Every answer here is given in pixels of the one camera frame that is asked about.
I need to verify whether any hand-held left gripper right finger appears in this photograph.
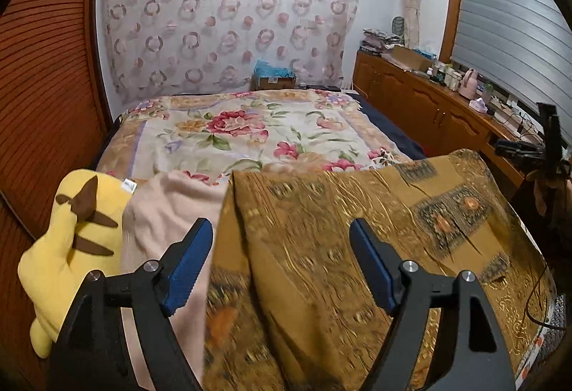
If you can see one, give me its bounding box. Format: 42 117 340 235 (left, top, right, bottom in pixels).
349 219 512 391

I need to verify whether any flat cardboard box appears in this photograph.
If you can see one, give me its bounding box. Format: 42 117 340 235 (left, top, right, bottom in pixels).
391 46 432 72

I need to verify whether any floral blanket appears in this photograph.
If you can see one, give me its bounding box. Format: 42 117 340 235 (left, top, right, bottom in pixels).
96 89 414 186

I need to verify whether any grey window blind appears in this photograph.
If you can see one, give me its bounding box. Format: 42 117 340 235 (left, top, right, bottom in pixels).
451 0 572 119

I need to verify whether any yellow plush toy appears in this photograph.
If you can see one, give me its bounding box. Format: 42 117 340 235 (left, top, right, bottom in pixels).
18 168 137 358

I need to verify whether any cardboard box with blue cloth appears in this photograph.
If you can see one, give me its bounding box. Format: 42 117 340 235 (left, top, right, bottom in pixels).
254 60 297 91

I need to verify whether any white power strip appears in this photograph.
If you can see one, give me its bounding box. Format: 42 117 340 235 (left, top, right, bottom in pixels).
494 105 530 128

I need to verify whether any pink kettle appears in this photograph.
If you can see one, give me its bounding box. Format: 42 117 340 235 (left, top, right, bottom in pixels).
460 68 479 99

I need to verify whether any brown patterned garment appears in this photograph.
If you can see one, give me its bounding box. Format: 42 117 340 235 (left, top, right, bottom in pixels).
203 148 557 391

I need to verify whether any stack of folded cloths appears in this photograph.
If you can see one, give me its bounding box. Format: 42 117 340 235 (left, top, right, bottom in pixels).
361 28 405 56

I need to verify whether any wooden louvered wardrobe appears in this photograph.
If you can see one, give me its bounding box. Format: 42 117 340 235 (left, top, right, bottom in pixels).
0 0 117 374

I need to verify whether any navy mattress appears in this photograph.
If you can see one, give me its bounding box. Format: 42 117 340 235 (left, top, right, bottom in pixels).
357 96 425 159

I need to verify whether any cluster of small bottles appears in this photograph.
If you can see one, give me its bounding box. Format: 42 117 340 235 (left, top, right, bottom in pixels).
426 62 463 90

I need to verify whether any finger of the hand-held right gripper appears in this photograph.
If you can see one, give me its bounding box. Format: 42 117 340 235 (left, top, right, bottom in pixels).
495 140 543 160

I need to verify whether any circle patterned sheer curtain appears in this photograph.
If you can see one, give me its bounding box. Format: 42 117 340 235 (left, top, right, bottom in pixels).
100 0 363 108

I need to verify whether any orange fruit print bed sheet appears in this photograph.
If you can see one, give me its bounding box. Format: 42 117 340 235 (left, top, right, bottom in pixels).
514 284 561 389

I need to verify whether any long wooden cabinet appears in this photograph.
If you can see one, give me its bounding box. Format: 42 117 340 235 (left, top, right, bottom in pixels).
353 50 546 190

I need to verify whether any pale pink folded garment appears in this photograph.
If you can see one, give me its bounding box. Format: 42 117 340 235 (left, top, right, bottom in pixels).
120 171 233 391

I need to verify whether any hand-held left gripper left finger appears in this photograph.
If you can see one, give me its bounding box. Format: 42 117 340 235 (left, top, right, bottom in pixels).
47 218 214 391

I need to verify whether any person's right hand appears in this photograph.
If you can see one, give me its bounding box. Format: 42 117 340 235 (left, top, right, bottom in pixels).
531 167 572 215

